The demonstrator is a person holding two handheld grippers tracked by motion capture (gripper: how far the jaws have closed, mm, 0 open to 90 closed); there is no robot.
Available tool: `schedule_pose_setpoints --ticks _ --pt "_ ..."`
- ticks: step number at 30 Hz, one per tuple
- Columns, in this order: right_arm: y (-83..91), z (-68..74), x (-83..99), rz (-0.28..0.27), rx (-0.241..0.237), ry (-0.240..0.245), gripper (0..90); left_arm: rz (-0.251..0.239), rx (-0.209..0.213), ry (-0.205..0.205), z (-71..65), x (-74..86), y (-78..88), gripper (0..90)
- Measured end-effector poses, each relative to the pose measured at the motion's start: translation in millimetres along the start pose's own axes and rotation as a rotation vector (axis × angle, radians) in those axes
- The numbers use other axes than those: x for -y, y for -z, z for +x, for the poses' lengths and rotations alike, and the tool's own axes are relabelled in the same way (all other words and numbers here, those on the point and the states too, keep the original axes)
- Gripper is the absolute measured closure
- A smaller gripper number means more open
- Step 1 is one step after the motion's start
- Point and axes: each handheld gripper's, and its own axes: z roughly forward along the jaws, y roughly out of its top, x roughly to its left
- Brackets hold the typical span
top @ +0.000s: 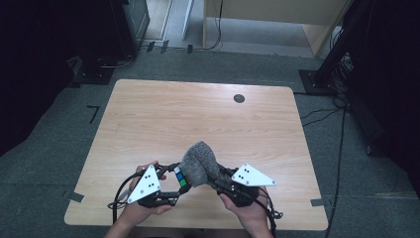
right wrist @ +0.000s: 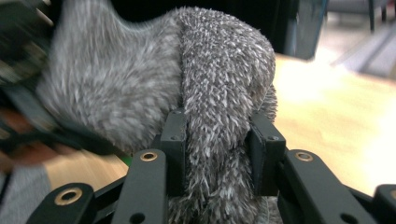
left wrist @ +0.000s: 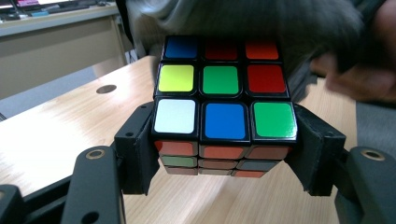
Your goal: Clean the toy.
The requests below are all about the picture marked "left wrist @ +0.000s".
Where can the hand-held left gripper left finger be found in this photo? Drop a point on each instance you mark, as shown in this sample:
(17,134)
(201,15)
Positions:
(137,155)

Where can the grey fuzzy cloth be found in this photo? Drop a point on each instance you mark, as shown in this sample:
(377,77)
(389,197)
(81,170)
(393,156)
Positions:
(249,18)

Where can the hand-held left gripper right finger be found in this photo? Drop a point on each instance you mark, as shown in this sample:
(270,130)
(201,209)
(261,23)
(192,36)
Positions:
(317,155)

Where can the multicoloured puzzle cube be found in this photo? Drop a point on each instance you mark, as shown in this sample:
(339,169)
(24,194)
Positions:
(221,81)

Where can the light wooden desk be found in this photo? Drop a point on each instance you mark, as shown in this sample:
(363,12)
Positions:
(46,56)

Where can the black keyboard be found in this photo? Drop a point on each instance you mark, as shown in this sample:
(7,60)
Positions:
(68,8)

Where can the dark round table grommet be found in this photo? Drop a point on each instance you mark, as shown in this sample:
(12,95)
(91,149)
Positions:
(106,89)

